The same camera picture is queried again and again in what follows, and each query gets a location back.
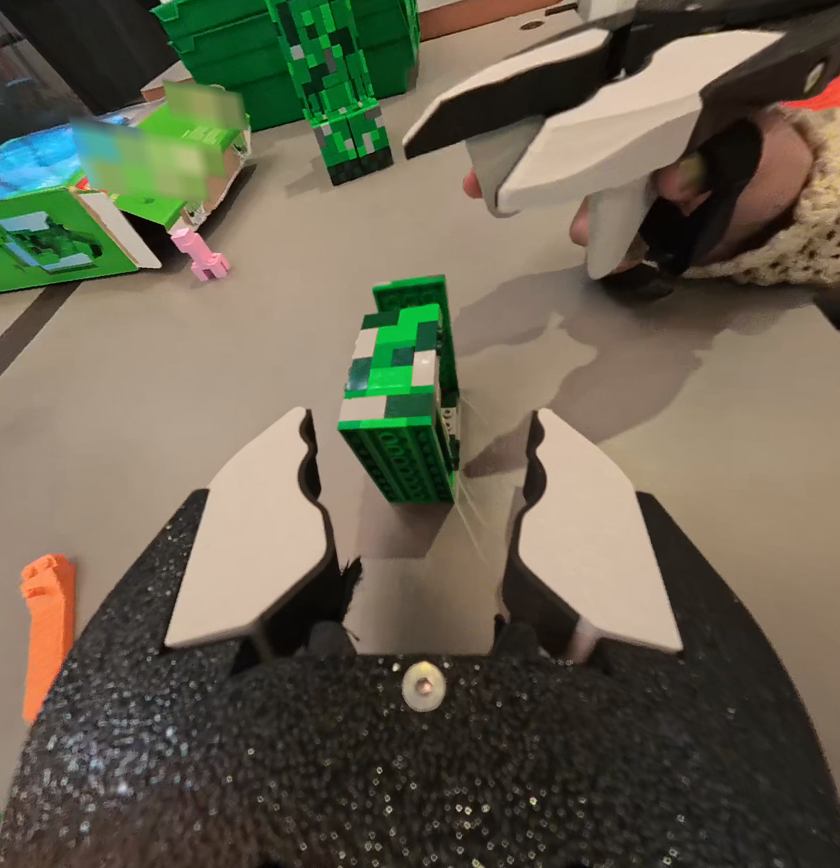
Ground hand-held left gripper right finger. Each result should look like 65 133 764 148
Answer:
495 407 684 663

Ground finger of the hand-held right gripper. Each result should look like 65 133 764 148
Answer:
495 30 788 219
402 27 626 218

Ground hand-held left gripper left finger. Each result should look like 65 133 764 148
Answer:
164 407 344 663

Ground green lego block assembly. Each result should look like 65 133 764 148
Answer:
337 274 463 507

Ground green pixel lego figure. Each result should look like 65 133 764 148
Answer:
265 0 398 188

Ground pink lego pig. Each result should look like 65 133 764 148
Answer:
169 226 231 283

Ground green lego set box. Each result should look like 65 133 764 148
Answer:
0 186 165 297

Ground person's right hand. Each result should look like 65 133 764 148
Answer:
462 107 822 275

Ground brown cardboard sheet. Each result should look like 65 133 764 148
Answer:
419 0 585 43

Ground orange brick separator tool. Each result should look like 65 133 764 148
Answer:
20 553 79 724

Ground stack of green plastic bins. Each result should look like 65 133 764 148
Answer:
151 0 422 134

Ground open green cardboard box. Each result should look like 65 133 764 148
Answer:
73 81 253 233

